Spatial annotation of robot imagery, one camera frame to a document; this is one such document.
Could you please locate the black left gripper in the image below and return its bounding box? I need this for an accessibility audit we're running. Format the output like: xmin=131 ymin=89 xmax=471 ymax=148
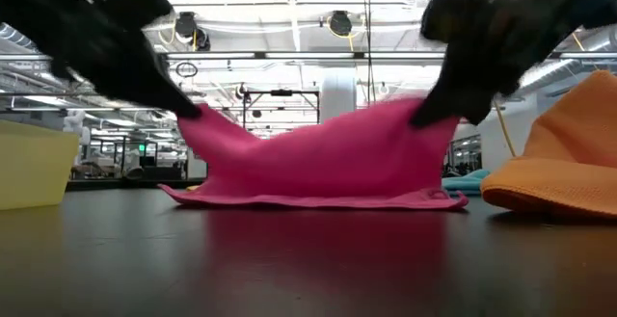
xmin=0 ymin=0 xmax=203 ymax=119

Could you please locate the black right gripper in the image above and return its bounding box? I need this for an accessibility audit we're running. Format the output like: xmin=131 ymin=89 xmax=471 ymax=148
xmin=409 ymin=0 xmax=577 ymax=128

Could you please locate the black ceiling cable reel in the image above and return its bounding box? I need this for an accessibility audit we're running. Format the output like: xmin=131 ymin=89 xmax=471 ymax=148
xmin=173 ymin=11 xmax=212 ymax=52
xmin=328 ymin=10 xmax=354 ymax=39

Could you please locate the black hanging cable loop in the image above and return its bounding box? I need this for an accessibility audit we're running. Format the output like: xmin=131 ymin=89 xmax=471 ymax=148
xmin=174 ymin=61 xmax=200 ymax=79

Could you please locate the blue microfiber towel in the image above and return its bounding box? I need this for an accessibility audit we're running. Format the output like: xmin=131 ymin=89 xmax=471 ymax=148
xmin=442 ymin=169 xmax=493 ymax=198

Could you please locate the yellow plastic bin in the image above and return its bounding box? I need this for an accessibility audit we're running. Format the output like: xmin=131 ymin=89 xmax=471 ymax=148
xmin=0 ymin=119 xmax=81 ymax=212

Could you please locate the white round column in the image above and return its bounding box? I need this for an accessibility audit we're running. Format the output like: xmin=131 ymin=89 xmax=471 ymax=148
xmin=319 ymin=68 xmax=359 ymax=124

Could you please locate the white robot figure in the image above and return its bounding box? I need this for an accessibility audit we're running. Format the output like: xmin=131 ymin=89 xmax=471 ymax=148
xmin=62 ymin=109 xmax=92 ymax=147

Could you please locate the orange microfiber towel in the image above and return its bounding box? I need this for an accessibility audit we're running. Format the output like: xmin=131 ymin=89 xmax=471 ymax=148
xmin=480 ymin=69 xmax=617 ymax=222

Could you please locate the black metal frame rig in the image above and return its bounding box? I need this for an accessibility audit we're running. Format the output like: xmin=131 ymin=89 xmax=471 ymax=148
xmin=241 ymin=89 xmax=322 ymax=131

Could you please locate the orange-yellow hanging cable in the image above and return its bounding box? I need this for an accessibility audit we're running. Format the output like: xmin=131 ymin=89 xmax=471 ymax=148
xmin=492 ymin=99 xmax=517 ymax=158

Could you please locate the pink microfiber towel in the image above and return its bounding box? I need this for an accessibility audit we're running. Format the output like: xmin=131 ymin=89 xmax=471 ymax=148
xmin=157 ymin=95 xmax=470 ymax=211

